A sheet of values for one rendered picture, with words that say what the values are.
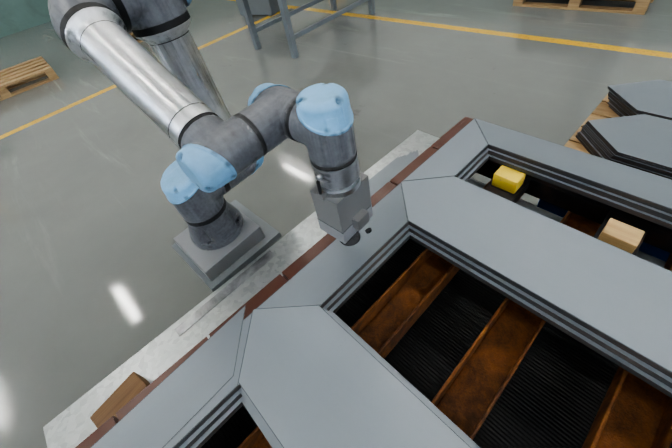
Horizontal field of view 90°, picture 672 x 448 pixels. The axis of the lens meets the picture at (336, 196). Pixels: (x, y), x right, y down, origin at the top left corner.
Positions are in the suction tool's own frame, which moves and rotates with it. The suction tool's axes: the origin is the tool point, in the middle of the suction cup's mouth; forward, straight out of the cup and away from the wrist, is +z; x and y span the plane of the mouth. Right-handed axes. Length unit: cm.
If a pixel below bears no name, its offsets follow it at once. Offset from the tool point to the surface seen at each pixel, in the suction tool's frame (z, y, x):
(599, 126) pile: 4, 66, -28
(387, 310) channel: 20.7, -0.3, -8.3
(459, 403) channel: 20.7, -7.2, -29.5
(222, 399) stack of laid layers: 3.8, -34.6, -1.8
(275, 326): 3.7, -21.4, 0.3
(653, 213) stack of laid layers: 6, 43, -43
